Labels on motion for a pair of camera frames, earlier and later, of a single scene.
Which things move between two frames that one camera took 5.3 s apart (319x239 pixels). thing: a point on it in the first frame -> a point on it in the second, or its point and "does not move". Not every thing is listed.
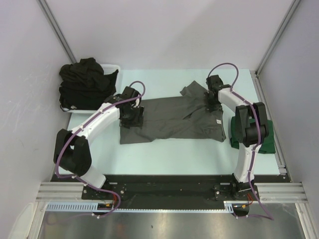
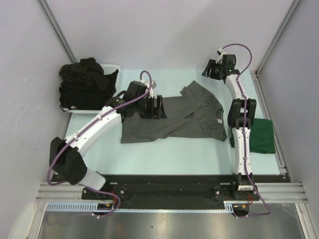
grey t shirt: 185,117 does not move
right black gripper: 210,107 -> 212,64
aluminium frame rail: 271,192 does not move
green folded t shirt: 267,146 does not move
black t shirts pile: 84,85 does not move
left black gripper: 137,122 -> 160,113
